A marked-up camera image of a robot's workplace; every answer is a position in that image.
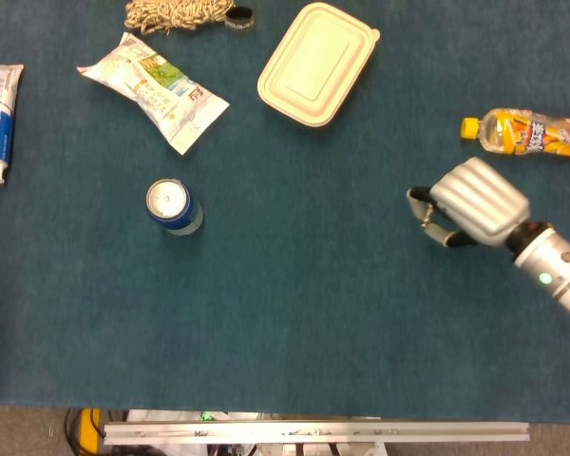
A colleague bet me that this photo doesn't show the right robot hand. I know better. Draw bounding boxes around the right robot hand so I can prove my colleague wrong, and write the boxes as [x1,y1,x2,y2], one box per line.
[406,156,532,250]

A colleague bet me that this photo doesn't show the orange drink plastic bottle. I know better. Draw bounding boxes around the orange drink plastic bottle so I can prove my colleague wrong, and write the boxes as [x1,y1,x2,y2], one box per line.
[459,107,570,163]

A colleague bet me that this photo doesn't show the blue felt table mat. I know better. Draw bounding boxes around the blue felt table mat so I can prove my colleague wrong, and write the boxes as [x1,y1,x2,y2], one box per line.
[0,0,570,424]

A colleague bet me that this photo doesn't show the cream lidded food container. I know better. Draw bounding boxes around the cream lidded food container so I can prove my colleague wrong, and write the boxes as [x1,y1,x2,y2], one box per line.
[256,1,382,128]

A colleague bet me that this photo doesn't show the blue aluminium drink can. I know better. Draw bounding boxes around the blue aluminium drink can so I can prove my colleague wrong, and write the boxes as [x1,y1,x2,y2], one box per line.
[144,178,205,237]

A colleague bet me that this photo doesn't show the white green snack bag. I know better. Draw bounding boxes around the white green snack bag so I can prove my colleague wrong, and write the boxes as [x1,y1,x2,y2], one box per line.
[76,31,231,157]

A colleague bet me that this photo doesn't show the yellow black device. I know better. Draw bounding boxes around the yellow black device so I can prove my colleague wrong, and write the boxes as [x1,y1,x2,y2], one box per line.
[77,408,103,456]

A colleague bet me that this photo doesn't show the silver aluminium profile rail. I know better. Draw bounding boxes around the silver aluminium profile rail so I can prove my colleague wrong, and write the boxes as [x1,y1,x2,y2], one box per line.
[103,420,531,446]

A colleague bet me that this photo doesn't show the beige braided rope bundle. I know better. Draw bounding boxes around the beige braided rope bundle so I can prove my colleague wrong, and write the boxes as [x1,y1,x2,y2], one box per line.
[123,0,236,37]

